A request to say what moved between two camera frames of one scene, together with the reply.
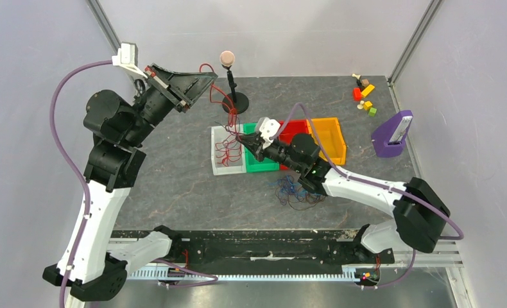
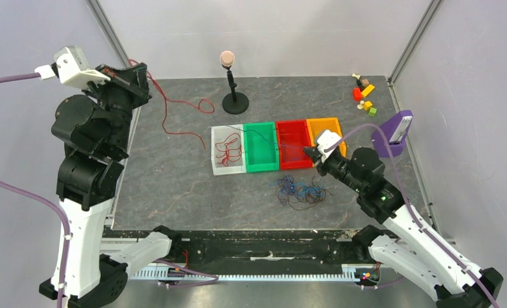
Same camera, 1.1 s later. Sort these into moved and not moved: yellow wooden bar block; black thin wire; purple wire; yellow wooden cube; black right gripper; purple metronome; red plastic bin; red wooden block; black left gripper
Moved: black right gripper; black left gripper; black thin wire
Not moved: purple metronome; red wooden block; yellow wooden bar block; red plastic bin; yellow wooden cube; purple wire
